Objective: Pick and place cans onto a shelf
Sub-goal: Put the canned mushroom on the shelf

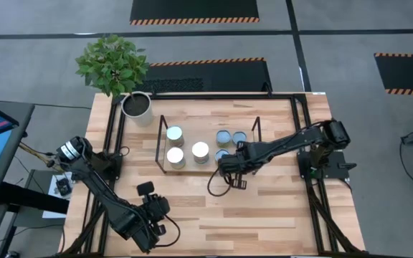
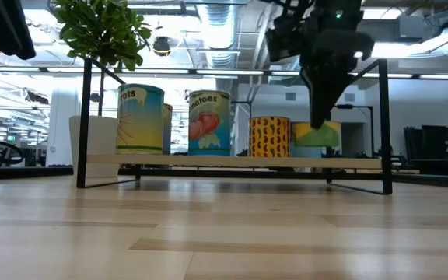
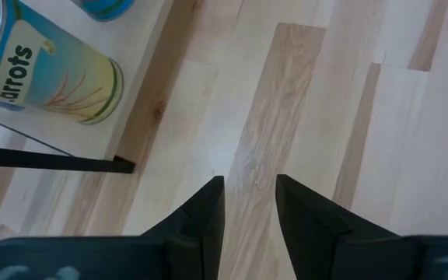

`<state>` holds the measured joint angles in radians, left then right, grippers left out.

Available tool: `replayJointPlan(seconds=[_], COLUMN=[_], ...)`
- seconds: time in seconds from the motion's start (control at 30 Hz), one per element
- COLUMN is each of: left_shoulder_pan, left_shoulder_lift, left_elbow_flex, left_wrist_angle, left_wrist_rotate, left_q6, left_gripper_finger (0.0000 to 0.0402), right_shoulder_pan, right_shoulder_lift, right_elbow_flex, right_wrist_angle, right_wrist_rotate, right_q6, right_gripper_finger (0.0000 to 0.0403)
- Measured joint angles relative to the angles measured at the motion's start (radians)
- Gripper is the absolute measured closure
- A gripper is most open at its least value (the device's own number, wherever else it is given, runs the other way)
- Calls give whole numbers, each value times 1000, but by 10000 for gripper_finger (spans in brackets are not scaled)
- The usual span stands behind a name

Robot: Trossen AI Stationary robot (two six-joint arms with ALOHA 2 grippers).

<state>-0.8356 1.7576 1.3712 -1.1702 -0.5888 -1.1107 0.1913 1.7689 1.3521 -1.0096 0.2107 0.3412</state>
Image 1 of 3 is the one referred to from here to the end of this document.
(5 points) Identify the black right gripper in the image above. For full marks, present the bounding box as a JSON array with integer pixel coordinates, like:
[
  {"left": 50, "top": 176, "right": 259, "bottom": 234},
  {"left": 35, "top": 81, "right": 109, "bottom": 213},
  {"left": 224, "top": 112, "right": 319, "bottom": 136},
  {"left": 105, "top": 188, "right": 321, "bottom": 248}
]
[{"left": 217, "top": 150, "right": 257, "bottom": 190}]

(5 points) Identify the pale grey tin can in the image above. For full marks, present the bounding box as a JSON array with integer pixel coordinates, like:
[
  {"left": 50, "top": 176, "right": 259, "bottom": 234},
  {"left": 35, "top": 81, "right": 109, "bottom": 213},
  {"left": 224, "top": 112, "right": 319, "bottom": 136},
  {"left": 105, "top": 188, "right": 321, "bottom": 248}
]
[{"left": 214, "top": 148, "right": 231, "bottom": 162}]

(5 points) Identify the yellow and green can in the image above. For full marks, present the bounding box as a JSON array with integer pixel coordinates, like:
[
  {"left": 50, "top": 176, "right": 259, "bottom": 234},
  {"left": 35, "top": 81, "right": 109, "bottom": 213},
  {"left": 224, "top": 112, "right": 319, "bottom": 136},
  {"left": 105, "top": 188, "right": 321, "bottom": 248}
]
[{"left": 191, "top": 140, "right": 210, "bottom": 165}]

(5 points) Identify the light blue short can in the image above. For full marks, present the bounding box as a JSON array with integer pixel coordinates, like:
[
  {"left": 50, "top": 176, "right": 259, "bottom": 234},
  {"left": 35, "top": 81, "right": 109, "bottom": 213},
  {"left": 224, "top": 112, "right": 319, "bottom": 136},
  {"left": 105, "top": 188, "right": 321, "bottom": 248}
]
[{"left": 232, "top": 130, "right": 247, "bottom": 146}]

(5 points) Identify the green dotted short can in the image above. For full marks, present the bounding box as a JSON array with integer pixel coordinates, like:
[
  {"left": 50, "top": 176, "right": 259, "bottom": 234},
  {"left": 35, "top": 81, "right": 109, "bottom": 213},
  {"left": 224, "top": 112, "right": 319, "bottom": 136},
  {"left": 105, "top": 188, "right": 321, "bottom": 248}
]
[{"left": 215, "top": 129, "right": 232, "bottom": 148}]

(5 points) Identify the carrots can blue yellow label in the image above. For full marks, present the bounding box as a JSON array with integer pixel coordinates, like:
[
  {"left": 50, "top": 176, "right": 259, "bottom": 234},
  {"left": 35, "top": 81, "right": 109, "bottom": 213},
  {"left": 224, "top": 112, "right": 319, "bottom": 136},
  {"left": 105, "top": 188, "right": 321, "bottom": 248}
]
[{"left": 166, "top": 146, "right": 186, "bottom": 170}]

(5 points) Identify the tall yellow and blue can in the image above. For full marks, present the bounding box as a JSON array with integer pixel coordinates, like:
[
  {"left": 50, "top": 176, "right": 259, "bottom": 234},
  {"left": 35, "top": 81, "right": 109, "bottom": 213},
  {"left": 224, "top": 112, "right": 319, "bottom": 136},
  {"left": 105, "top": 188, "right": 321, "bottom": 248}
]
[{"left": 166, "top": 125, "right": 185, "bottom": 148}]

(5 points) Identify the small black device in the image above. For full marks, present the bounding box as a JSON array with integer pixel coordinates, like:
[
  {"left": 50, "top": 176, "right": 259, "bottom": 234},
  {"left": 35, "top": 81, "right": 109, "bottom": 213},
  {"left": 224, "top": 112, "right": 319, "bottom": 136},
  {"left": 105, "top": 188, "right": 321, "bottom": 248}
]
[{"left": 55, "top": 178, "right": 73, "bottom": 197}]

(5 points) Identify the white paper sheet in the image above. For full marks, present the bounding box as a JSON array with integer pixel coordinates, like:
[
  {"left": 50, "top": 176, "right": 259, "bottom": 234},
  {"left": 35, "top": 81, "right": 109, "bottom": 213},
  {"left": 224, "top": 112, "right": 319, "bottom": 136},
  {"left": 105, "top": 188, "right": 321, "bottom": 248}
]
[{"left": 42, "top": 171, "right": 74, "bottom": 219}]

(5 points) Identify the white cylindrical plant pot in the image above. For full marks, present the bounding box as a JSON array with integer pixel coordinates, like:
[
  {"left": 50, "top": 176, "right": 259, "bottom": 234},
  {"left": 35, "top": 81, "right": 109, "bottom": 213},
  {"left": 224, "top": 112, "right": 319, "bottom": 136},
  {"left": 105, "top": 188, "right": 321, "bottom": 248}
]
[{"left": 120, "top": 91, "right": 154, "bottom": 127}]

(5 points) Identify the black hazard striped floor mat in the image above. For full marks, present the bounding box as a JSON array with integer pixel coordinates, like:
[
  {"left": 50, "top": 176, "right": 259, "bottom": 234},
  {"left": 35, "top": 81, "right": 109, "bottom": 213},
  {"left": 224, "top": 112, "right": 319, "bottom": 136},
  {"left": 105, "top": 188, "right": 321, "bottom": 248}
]
[
  {"left": 374, "top": 52, "right": 413, "bottom": 97},
  {"left": 129, "top": 0, "right": 260, "bottom": 26},
  {"left": 134, "top": 57, "right": 272, "bottom": 93}
]

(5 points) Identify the grey side table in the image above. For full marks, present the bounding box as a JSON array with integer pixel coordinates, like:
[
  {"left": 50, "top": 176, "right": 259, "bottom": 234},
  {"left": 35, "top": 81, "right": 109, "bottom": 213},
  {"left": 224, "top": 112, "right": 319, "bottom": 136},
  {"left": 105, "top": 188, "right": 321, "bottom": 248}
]
[{"left": 11, "top": 168, "right": 70, "bottom": 230}]

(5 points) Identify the green leafy plant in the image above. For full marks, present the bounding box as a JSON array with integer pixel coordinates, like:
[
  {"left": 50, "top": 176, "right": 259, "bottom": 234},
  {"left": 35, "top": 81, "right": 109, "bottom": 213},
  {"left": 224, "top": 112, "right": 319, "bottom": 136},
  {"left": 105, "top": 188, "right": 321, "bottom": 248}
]
[{"left": 75, "top": 34, "right": 151, "bottom": 98}]

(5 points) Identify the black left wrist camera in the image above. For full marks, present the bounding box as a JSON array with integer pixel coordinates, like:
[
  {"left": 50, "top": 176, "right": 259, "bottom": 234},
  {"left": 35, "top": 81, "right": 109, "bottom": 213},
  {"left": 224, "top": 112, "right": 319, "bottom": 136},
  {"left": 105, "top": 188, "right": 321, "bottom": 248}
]
[{"left": 137, "top": 181, "right": 156, "bottom": 197}]

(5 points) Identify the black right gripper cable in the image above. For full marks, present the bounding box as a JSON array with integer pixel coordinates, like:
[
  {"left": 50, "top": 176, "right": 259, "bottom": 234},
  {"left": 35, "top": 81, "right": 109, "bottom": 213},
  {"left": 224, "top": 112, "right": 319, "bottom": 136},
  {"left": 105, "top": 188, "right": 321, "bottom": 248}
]
[{"left": 206, "top": 168, "right": 231, "bottom": 198}]

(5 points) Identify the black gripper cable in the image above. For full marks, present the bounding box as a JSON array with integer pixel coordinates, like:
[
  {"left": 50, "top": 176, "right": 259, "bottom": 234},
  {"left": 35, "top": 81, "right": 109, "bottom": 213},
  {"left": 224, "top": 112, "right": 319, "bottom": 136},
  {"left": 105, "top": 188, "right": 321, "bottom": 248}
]
[
  {"left": 155, "top": 214, "right": 181, "bottom": 249},
  {"left": 206, "top": 168, "right": 231, "bottom": 198}
]

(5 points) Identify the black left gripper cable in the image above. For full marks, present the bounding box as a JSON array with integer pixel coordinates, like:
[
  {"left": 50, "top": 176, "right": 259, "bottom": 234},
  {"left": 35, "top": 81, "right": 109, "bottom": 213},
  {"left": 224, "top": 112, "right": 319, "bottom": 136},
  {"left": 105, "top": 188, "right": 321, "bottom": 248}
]
[{"left": 155, "top": 214, "right": 181, "bottom": 249}]

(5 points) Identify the black frame wooden board shelf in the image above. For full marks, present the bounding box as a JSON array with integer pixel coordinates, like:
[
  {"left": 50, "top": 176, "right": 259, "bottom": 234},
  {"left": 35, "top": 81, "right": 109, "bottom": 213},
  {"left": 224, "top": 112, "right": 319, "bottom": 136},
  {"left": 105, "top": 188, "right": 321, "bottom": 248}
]
[{"left": 154, "top": 114, "right": 263, "bottom": 176}]

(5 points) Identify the black aluminium table frame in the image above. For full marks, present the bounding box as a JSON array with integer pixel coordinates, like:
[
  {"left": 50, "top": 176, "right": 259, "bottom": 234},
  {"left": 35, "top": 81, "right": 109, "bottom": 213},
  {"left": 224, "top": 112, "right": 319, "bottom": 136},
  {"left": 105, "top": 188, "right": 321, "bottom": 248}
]
[{"left": 59, "top": 92, "right": 369, "bottom": 258}]

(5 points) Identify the yellow cable bundle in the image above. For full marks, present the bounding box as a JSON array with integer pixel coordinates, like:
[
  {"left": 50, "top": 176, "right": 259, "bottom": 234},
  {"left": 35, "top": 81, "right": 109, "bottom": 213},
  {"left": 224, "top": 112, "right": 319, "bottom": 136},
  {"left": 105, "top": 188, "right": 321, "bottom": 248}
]
[{"left": 18, "top": 141, "right": 56, "bottom": 166}]

